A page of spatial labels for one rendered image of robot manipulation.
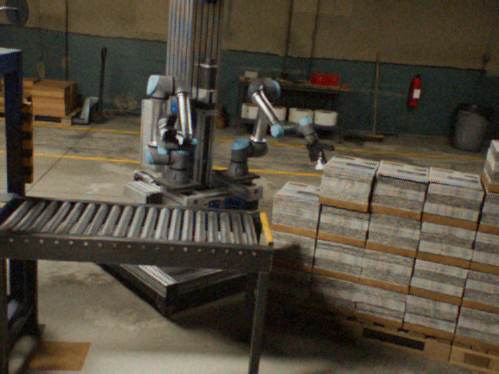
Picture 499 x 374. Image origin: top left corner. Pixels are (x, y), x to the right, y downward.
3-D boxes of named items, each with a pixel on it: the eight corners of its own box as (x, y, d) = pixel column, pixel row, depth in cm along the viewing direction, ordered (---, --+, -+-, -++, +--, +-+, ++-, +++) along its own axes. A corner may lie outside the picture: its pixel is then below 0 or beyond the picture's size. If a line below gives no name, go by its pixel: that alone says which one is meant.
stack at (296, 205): (275, 292, 405) (288, 179, 381) (447, 332, 376) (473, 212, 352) (259, 316, 369) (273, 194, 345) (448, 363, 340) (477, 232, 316)
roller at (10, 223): (35, 207, 309) (35, 198, 307) (5, 240, 264) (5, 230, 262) (25, 206, 308) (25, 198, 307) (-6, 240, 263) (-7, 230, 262)
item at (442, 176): (429, 167, 354) (429, 166, 353) (478, 175, 346) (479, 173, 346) (428, 181, 320) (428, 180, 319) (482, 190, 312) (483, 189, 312)
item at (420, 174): (381, 161, 358) (381, 160, 357) (428, 169, 350) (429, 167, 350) (375, 174, 324) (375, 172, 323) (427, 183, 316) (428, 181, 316)
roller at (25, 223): (47, 208, 309) (47, 199, 308) (20, 241, 265) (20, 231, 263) (38, 207, 309) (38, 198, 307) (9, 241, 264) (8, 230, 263)
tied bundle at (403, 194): (374, 195, 367) (380, 160, 360) (422, 203, 359) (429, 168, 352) (368, 211, 332) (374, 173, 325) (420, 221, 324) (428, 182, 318)
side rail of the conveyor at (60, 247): (269, 268, 279) (272, 245, 276) (271, 273, 274) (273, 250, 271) (-18, 252, 266) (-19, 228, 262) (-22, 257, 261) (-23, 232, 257)
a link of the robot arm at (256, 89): (244, 76, 365) (281, 128, 340) (258, 76, 371) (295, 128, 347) (237, 90, 372) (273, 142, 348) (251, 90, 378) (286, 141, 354)
